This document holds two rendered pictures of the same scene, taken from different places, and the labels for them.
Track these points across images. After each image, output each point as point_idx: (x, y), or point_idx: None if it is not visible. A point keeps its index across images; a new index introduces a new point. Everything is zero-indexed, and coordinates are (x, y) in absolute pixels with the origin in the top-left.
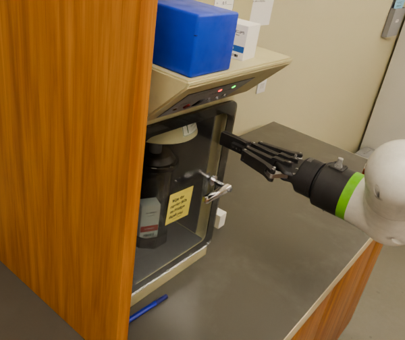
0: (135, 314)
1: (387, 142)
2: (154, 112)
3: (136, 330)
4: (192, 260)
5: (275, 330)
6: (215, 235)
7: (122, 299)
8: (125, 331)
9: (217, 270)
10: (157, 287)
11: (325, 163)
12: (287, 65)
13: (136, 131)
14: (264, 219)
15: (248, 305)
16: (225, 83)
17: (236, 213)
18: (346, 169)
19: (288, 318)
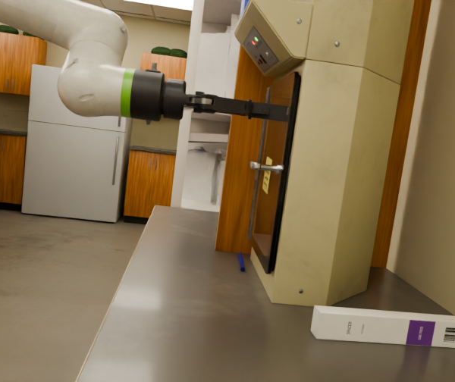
0: (240, 256)
1: (120, 18)
2: (255, 64)
3: (230, 258)
4: (267, 286)
5: (136, 276)
6: (298, 322)
7: (222, 186)
8: (218, 220)
9: (240, 295)
10: (257, 271)
11: (167, 78)
12: (252, 4)
13: (237, 65)
14: (292, 375)
15: (178, 283)
16: (246, 33)
17: (337, 363)
18: (145, 70)
19: (132, 285)
